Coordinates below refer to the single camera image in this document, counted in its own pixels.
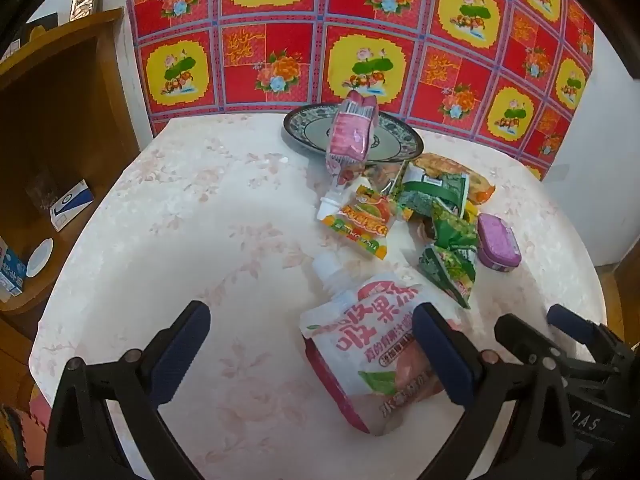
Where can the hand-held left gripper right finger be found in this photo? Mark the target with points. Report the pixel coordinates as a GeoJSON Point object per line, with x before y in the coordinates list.
{"type": "Point", "coordinates": [445, 360]}

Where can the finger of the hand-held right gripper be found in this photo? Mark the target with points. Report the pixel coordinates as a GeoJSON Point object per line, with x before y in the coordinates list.
{"type": "Point", "coordinates": [570, 320]}
{"type": "Point", "coordinates": [520, 337]}

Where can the large white pink jelly pouch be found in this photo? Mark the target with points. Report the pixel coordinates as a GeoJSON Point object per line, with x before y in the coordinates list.
{"type": "Point", "coordinates": [360, 340]}

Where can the pale floral tablecloth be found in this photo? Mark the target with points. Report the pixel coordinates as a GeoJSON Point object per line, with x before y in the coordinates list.
{"type": "Point", "coordinates": [175, 235]}

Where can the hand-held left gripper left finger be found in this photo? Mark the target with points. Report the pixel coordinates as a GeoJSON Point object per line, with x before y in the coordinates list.
{"type": "Point", "coordinates": [185, 340]}

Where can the clear glass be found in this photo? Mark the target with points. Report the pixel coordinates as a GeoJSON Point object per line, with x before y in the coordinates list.
{"type": "Point", "coordinates": [39, 190]}

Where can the blue carton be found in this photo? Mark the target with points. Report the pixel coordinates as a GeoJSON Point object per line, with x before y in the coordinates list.
{"type": "Point", "coordinates": [10, 270]}

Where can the blue white box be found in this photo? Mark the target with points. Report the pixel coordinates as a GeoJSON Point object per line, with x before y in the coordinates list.
{"type": "Point", "coordinates": [72, 205]}

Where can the dark patterned plate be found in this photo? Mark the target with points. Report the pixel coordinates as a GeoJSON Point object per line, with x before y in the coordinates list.
{"type": "Point", "coordinates": [395, 140]}

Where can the pink snack packet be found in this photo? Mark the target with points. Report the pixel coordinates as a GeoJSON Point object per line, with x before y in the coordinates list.
{"type": "Point", "coordinates": [350, 130]}

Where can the purple snack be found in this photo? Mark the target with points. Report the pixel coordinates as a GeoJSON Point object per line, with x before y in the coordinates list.
{"type": "Point", "coordinates": [497, 245]}

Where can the white round lid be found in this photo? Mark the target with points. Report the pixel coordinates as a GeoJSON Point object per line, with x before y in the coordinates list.
{"type": "Point", "coordinates": [40, 257]}

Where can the orange bread packet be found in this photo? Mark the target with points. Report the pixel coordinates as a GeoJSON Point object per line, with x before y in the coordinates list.
{"type": "Point", "coordinates": [477, 187]}

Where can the black box white label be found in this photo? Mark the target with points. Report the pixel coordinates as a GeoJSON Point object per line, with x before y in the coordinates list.
{"type": "Point", "coordinates": [42, 25]}

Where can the green white snack packet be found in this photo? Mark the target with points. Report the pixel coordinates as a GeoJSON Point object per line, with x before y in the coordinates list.
{"type": "Point", "coordinates": [435, 185]}

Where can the red floral printed cloth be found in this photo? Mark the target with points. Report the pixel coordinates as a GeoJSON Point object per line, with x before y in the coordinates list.
{"type": "Point", "coordinates": [300, 10]}

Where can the wooden cabinet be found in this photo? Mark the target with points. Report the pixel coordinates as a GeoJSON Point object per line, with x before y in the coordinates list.
{"type": "Point", "coordinates": [75, 85]}

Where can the orange jelly pouch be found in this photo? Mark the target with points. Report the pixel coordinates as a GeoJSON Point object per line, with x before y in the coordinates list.
{"type": "Point", "coordinates": [362, 220]}

